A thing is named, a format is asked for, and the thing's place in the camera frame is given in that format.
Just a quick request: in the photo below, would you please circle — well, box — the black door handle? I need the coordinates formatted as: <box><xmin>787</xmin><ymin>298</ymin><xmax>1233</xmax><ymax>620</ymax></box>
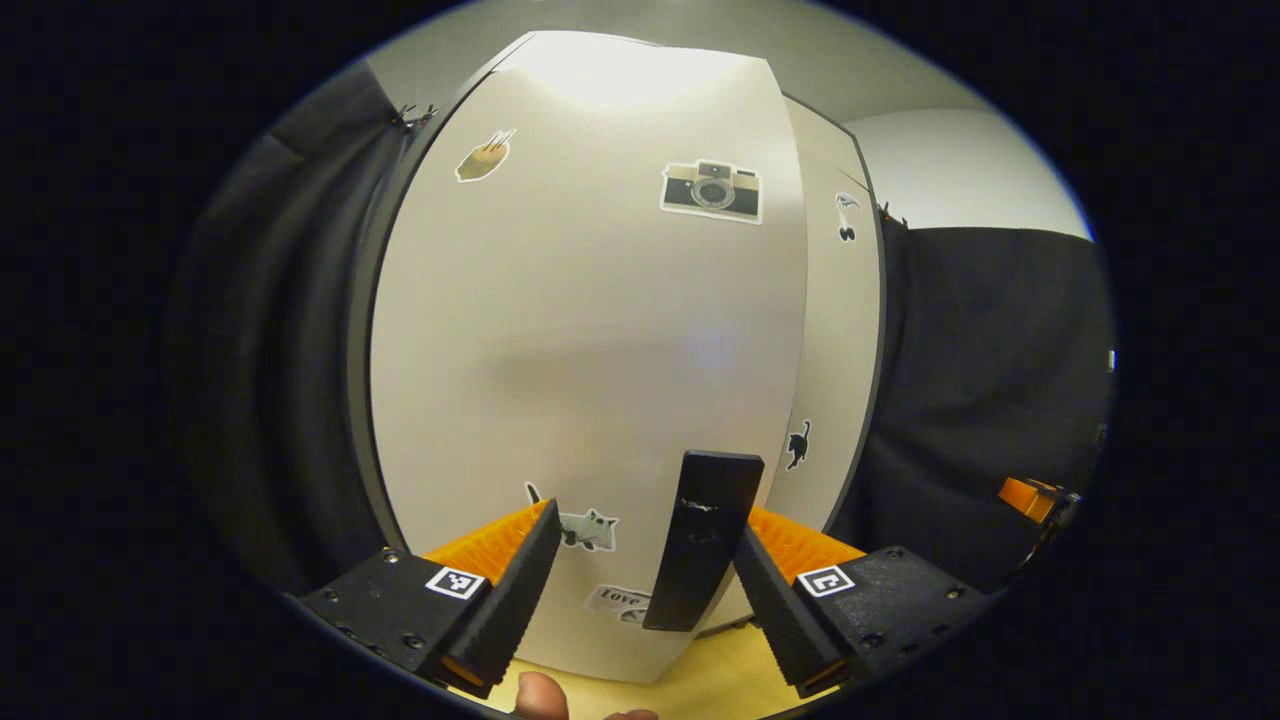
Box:
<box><xmin>642</xmin><ymin>450</ymin><xmax>766</xmax><ymax>633</ymax></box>

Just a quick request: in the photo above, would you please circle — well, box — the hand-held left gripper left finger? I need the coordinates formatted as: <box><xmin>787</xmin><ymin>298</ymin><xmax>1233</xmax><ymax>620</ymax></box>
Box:
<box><xmin>298</xmin><ymin>500</ymin><xmax>563</xmax><ymax>699</ymax></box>

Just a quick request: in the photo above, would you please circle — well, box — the white cabinet door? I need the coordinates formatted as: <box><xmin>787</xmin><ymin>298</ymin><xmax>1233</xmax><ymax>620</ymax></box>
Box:
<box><xmin>700</xmin><ymin>95</ymin><xmax>886</xmax><ymax>633</ymax></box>
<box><xmin>368</xmin><ymin>30</ymin><xmax>809</xmax><ymax>686</ymax></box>

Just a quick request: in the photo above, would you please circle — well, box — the white shoe cabinet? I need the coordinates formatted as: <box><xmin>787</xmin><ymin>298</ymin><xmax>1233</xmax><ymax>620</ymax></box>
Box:
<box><xmin>343</xmin><ymin>30</ymin><xmax>891</xmax><ymax>561</ymax></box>

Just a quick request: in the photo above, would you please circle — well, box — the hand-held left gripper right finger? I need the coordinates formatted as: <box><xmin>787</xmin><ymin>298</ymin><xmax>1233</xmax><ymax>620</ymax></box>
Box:
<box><xmin>733</xmin><ymin>505</ymin><xmax>991</xmax><ymax>699</ymax></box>

